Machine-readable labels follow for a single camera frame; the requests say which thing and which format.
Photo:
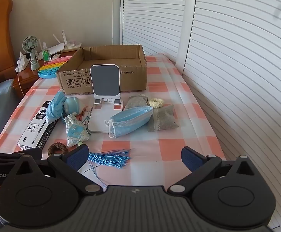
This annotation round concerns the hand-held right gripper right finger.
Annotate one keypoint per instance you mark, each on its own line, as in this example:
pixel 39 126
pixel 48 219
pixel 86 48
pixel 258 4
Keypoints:
pixel 191 159

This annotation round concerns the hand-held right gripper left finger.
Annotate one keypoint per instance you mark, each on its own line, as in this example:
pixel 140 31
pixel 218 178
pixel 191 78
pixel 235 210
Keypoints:
pixel 77 158

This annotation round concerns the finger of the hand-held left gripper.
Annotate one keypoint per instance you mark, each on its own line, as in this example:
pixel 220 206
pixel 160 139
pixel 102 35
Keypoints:
pixel 7 155

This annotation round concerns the brown scrunchie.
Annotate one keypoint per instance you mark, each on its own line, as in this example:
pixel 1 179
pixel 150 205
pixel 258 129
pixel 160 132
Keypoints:
pixel 52 147

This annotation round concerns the patterned pouch with blue tassel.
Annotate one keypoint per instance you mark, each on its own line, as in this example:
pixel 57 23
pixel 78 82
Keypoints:
pixel 76 130

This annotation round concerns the blue round soft toy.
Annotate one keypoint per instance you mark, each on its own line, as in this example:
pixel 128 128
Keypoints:
pixel 71 105

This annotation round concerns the blue face mask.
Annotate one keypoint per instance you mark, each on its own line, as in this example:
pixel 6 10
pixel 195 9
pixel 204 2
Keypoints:
pixel 128 120

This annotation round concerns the cream scrunchie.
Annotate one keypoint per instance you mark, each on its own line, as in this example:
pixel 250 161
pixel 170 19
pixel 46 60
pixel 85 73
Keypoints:
pixel 152 104

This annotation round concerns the brown cardboard box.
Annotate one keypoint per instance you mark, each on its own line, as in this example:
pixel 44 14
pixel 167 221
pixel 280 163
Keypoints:
pixel 130 79

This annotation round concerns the blue bedding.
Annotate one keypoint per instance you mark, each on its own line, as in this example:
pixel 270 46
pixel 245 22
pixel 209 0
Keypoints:
pixel 0 108

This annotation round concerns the black pen box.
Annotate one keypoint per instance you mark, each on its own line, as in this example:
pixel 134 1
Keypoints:
pixel 37 128

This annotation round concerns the white red printed packet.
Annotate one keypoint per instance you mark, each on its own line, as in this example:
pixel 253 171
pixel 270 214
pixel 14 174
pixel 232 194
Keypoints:
pixel 86 116

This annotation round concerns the grey sachet with lace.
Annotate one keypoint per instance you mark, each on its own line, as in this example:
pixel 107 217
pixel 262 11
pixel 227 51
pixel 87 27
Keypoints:
pixel 162 118

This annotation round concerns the wooden nightstand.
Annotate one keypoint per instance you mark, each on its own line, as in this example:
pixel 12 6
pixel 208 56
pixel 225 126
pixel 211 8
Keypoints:
pixel 27 79

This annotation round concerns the pink checkered tablecloth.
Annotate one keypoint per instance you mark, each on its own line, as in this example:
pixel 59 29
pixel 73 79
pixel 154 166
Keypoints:
pixel 169 89

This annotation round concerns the plain grey sachet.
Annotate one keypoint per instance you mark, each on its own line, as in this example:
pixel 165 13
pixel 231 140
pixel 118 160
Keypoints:
pixel 134 102

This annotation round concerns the white phone stand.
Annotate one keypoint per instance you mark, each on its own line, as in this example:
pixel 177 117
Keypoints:
pixel 105 82

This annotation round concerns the white power strip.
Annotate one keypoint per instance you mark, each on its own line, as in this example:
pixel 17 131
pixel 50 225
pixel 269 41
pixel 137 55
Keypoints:
pixel 22 64

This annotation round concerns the rainbow pop-it toy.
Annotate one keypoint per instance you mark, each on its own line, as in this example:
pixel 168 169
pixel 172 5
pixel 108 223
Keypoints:
pixel 51 69

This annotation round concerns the green sanitizer bottle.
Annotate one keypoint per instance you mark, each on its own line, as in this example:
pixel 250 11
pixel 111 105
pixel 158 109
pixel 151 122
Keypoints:
pixel 45 54

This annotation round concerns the white remote control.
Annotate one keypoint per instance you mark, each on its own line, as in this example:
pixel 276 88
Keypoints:
pixel 56 56

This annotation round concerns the white louvered closet door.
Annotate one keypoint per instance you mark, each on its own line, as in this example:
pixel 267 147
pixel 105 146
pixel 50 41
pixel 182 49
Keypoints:
pixel 152 14
pixel 239 65

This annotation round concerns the green mini fan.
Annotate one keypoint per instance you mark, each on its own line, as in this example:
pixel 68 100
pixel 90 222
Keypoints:
pixel 30 44

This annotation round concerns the white router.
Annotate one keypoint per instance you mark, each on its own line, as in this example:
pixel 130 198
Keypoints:
pixel 57 48

